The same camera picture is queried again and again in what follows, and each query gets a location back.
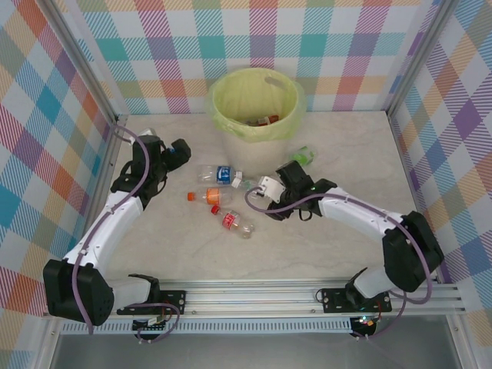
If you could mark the green plastic bottle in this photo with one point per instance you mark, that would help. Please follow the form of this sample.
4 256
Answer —
301 156

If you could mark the clear bottle blue label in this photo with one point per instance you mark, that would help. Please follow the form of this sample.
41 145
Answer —
223 173

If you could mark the clear bottle orange label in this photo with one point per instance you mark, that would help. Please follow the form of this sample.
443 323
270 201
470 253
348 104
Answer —
212 196

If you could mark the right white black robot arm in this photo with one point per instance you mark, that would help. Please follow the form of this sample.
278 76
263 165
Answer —
353 211

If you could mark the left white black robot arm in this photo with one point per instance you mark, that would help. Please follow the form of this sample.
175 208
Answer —
111 223

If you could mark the beige waste bin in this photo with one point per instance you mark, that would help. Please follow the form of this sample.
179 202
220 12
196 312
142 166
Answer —
253 157

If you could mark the yellow-green bin liner bag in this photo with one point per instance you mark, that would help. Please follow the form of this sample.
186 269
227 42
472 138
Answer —
234 96

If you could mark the clear bottle red label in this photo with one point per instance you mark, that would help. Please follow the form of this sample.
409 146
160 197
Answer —
230 220

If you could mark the circuit board yellow connector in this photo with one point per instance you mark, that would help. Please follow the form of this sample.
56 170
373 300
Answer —
365 322

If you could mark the small black circuit board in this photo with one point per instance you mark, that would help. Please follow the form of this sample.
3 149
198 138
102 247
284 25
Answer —
148 326

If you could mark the aluminium side frame rail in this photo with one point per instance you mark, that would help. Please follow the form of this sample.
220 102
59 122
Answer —
111 153
403 153

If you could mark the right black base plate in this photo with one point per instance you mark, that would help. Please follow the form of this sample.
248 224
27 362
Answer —
334 301

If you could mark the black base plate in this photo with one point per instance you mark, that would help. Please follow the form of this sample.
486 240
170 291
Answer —
334 301
175 300

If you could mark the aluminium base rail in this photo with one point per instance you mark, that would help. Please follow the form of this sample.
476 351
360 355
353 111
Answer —
250 300

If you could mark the aluminium frame post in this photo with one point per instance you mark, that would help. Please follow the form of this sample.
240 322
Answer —
85 57
419 57

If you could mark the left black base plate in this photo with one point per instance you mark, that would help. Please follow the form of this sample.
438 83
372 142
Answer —
175 300

